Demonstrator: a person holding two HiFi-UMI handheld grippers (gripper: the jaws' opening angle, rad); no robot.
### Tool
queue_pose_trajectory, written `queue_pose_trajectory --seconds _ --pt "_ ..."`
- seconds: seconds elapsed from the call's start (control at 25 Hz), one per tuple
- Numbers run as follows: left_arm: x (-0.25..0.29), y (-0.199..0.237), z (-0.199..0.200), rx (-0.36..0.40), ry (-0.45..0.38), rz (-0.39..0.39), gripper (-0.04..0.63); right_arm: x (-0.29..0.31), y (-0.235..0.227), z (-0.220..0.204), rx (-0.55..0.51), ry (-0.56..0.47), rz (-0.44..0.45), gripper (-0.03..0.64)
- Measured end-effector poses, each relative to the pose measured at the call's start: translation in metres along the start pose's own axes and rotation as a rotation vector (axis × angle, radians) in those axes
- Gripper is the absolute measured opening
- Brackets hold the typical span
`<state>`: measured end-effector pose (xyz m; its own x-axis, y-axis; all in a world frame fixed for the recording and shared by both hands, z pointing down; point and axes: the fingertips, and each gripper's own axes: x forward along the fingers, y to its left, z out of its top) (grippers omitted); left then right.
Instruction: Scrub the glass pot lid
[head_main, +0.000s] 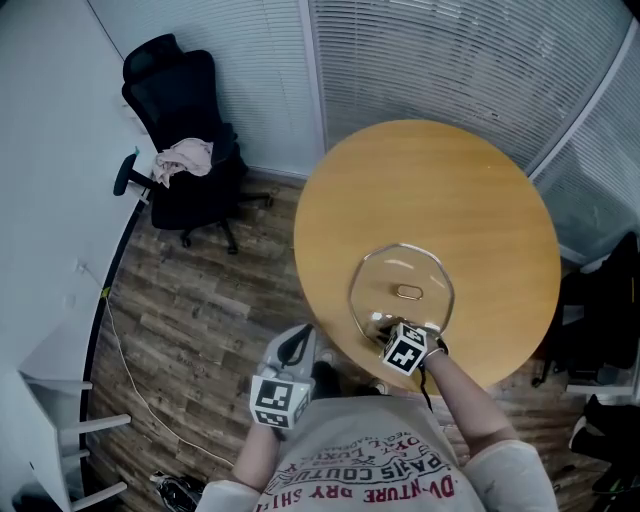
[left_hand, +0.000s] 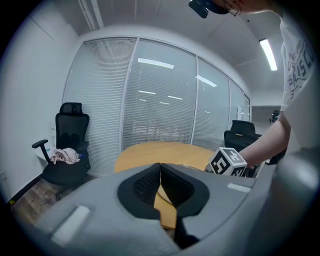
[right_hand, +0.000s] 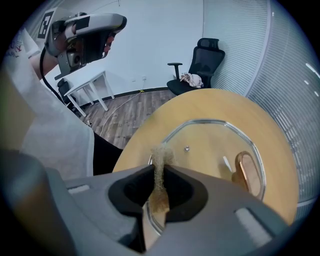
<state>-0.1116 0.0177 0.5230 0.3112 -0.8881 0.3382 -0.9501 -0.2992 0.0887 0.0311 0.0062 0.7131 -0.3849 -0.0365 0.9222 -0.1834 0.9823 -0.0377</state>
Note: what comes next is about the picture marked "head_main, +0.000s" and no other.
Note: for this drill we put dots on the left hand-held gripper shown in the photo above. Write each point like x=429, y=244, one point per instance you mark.
x=275, y=400

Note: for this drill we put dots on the white window blind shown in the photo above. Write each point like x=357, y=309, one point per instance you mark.
x=260, y=75
x=600, y=175
x=450, y=60

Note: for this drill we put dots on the person's left shoe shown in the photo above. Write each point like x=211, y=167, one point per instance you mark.
x=327, y=356

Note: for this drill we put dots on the person's left forearm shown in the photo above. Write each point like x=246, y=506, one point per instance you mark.
x=260, y=455

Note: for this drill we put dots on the person's right forearm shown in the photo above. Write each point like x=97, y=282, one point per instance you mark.
x=470, y=405

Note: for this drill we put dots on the pink crumpled cloth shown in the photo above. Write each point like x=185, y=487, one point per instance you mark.
x=185, y=160

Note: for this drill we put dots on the person's shoe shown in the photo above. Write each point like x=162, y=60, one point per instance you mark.
x=380, y=387
x=327, y=356

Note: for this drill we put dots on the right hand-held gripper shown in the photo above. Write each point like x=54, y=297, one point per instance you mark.
x=406, y=350

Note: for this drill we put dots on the black office chair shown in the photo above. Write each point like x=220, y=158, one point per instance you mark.
x=600, y=310
x=195, y=200

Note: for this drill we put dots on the person's dark trousers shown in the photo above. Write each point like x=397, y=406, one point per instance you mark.
x=340, y=380

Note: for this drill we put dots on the person's printed beige shirt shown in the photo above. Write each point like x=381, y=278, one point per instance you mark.
x=375, y=450

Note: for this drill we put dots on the white furniture frame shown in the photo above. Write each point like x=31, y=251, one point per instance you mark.
x=30, y=440

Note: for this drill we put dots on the octagonal glass lid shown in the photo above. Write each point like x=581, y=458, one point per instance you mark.
x=400, y=275

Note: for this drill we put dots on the dark crumpled bag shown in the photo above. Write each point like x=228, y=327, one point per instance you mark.
x=175, y=492

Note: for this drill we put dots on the person's right shoe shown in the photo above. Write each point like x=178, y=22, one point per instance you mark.
x=380, y=387

